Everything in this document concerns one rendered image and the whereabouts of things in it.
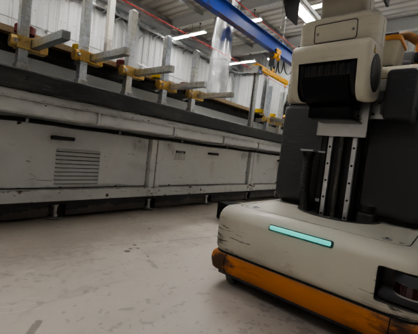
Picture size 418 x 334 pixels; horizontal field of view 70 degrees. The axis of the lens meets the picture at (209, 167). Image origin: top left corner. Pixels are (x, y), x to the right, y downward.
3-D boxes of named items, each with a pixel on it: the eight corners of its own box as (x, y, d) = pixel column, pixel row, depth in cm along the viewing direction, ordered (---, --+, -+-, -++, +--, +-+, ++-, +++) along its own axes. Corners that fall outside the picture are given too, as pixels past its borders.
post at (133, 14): (129, 102, 159) (139, 10, 157) (124, 101, 157) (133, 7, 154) (126, 102, 162) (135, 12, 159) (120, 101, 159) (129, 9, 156)
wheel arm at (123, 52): (131, 57, 124) (131, 48, 124) (123, 55, 122) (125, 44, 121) (80, 67, 152) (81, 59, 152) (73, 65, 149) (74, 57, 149)
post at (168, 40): (164, 117, 179) (172, 36, 176) (160, 116, 176) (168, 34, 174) (160, 117, 181) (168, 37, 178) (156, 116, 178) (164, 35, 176)
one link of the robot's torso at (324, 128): (322, 136, 110) (331, 69, 109) (413, 142, 92) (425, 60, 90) (290, 127, 90) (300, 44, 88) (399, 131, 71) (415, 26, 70)
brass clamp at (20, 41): (48, 55, 125) (49, 44, 125) (11, 44, 115) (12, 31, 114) (42, 57, 129) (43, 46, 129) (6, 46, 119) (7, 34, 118)
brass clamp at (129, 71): (144, 80, 163) (145, 71, 163) (123, 73, 153) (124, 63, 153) (138, 81, 167) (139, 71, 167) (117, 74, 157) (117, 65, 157)
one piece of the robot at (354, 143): (294, 219, 147) (316, 48, 142) (430, 252, 112) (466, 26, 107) (259, 226, 121) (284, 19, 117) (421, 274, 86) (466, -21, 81)
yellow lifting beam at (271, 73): (287, 88, 847) (289, 77, 845) (257, 71, 716) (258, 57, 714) (284, 88, 853) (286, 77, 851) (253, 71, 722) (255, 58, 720)
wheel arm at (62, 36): (70, 43, 105) (71, 30, 105) (60, 40, 103) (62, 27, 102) (25, 57, 133) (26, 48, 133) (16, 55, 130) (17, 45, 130)
